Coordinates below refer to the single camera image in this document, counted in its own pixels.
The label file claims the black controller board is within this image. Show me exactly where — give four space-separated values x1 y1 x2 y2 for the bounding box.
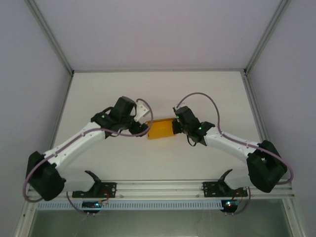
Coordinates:
81 200 110 211
220 199 239 213

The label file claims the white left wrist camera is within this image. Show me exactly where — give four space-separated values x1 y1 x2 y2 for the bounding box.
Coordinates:
135 99 149 122

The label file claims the aluminium table side rail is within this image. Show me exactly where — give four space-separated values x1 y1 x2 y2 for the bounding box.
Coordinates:
243 73 268 144

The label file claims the aluminium mounting rail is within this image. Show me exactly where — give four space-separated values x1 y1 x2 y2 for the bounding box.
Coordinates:
26 178 296 198

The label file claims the grey slotted cable duct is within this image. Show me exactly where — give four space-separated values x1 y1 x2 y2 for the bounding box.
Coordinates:
36 200 223 211

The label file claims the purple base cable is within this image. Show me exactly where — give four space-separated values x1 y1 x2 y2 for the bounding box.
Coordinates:
231 185 252 216
66 192 96 215

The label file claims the aluminium frame post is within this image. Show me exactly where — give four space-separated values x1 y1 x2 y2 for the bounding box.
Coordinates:
24 0 75 75
243 0 290 75

